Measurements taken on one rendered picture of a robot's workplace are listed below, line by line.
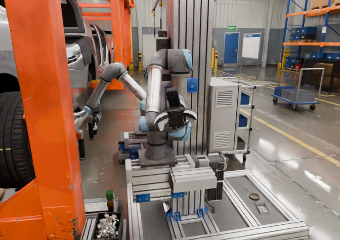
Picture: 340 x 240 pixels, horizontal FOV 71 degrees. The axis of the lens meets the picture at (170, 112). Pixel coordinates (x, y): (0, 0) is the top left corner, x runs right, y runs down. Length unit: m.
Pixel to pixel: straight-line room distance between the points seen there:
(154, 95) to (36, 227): 0.87
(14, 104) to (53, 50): 0.71
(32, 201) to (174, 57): 1.00
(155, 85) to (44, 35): 0.53
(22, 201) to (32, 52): 0.71
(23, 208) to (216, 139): 1.17
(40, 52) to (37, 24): 0.11
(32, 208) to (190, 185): 0.83
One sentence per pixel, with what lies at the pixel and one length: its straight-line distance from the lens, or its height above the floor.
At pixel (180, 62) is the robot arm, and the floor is 1.40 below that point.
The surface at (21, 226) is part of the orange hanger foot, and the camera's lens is 1.47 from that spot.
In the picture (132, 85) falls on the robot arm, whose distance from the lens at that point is 2.04.
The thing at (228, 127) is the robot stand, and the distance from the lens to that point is 1.70.
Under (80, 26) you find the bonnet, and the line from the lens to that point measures 5.07.
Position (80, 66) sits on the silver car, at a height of 1.11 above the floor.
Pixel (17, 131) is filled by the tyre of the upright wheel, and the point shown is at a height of 1.01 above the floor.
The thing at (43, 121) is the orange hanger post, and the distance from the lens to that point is 1.17.
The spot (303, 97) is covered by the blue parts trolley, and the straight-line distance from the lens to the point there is 6.23.
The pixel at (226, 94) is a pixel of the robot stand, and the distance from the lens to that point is 1.62.
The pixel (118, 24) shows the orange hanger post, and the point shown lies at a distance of 5.27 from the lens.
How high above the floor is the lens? 1.50
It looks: 16 degrees down
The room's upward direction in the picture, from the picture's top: straight up
